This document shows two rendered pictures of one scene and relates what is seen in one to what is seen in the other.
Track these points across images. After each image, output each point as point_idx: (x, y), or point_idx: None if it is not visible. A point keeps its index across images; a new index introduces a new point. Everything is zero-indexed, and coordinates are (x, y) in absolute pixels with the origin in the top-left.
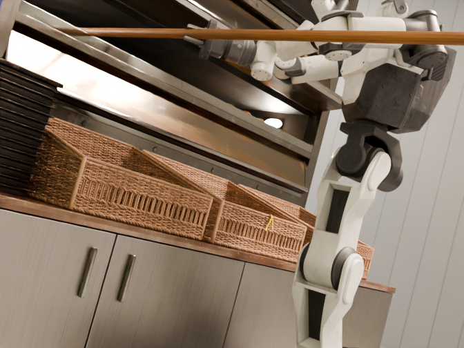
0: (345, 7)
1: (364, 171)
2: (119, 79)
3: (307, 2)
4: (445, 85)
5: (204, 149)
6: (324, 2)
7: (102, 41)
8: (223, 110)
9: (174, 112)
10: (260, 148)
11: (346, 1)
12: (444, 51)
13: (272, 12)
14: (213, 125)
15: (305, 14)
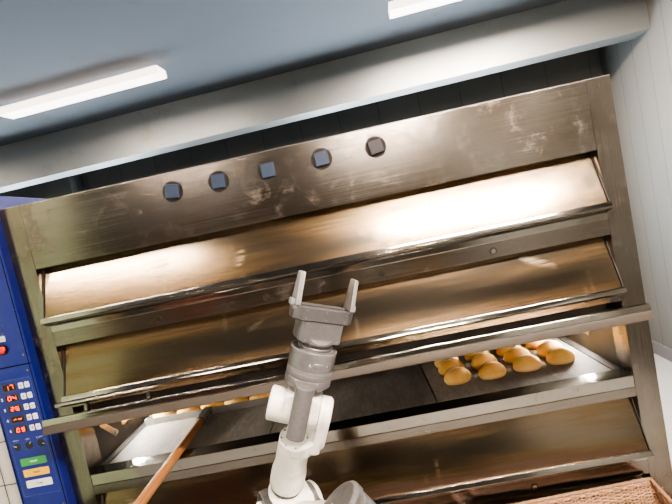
0: (304, 406)
1: None
2: (237, 474)
3: (485, 193)
4: None
5: (386, 502)
6: (266, 414)
7: (188, 458)
8: (402, 428)
9: (327, 469)
10: (510, 433)
11: (300, 396)
12: None
13: (415, 262)
14: (400, 449)
15: (484, 218)
